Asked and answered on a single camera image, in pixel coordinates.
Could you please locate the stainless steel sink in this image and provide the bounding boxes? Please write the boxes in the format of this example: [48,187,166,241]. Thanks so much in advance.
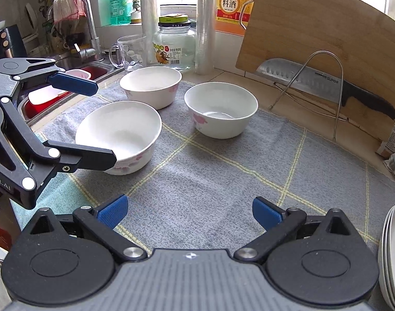
[20,50,123,130]

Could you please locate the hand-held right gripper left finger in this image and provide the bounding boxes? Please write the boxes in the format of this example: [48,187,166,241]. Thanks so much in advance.
[29,194,148,264]

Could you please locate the steel faucet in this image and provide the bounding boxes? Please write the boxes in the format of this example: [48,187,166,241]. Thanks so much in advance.
[46,0,104,62]

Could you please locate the clear plastic bag roll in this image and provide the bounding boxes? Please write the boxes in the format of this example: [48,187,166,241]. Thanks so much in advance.
[140,0,161,67]

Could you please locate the grey checked dish mat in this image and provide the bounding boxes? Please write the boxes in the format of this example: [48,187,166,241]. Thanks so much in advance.
[9,80,389,260]

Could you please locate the pink white towel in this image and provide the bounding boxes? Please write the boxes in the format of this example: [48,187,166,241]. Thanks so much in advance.
[52,0,86,23]

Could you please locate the clear glass jar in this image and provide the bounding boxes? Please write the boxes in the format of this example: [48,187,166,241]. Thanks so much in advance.
[152,13,197,72]

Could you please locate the stack of clear plastic cups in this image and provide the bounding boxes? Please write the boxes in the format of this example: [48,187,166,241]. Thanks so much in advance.
[195,0,217,75]

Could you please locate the bamboo cutting board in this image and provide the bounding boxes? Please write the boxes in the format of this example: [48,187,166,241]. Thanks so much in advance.
[235,0,395,141]

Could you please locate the red plastic basin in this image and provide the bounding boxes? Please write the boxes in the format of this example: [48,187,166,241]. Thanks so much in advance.
[24,66,115,115]

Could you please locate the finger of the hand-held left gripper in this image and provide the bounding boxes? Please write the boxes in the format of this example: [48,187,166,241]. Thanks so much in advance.
[0,97,117,191]
[14,58,99,97]

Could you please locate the orange cooking wine jug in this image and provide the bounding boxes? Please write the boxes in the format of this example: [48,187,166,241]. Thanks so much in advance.
[215,0,261,36]

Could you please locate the white pink floral bowl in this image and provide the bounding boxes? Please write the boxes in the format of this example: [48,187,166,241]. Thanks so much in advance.
[184,82,259,139]
[75,100,162,175]
[120,66,182,110]

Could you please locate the clear glass mug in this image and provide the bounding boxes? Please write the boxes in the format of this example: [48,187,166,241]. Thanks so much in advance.
[109,34,149,72]

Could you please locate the small green ornament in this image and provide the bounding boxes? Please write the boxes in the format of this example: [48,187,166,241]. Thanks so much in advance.
[130,0,143,24]

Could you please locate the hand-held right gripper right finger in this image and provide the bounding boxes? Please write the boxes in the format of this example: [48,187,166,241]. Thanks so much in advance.
[234,196,352,264]

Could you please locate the white plastic container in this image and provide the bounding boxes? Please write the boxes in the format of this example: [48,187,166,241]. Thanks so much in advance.
[28,69,92,106]

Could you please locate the large santoku knife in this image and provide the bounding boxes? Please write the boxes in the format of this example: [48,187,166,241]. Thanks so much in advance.
[256,58,395,120]

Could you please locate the metal wire rack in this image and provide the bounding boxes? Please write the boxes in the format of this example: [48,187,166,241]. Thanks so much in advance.
[269,51,358,141]

